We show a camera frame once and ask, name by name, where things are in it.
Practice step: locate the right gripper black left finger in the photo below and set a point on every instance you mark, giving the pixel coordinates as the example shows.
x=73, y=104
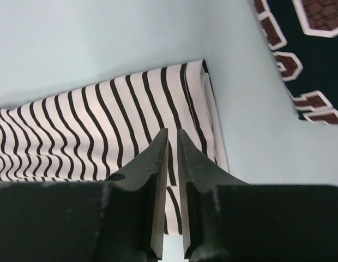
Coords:
x=119, y=219

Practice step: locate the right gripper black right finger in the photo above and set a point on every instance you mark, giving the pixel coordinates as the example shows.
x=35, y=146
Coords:
x=227, y=219

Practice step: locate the thin striped white tank top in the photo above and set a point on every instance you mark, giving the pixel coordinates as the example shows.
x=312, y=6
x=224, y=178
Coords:
x=91, y=132

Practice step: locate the navy tank top red trim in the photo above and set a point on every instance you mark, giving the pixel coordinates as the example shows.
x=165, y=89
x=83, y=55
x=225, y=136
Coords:
x=303, y=38

